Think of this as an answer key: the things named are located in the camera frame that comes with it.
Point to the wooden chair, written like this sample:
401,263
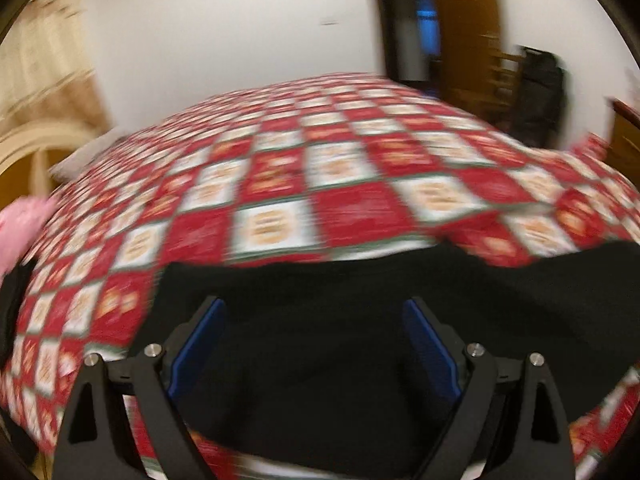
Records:
502,80

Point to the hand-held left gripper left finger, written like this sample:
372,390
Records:
200,345

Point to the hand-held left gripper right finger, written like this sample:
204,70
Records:
430,345

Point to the black pants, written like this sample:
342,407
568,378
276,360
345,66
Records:
325,335

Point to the dark wooden door frame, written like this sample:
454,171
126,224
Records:
385,20

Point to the black cloth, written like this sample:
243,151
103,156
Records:
12,300

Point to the cream wooden headboard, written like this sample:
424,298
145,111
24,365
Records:
30,145

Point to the pink pillow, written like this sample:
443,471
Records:
20,230

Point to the brown wooden door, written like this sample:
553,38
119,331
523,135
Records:
465,50

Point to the black bag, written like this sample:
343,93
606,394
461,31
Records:
540,95

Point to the grey striped pillow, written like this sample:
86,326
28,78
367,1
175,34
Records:
85,157

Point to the blue lit window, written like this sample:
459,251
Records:
426,20

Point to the beige patterned curtain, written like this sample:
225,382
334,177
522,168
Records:
45,60

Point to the red checked printed blanket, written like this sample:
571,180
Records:
350,210

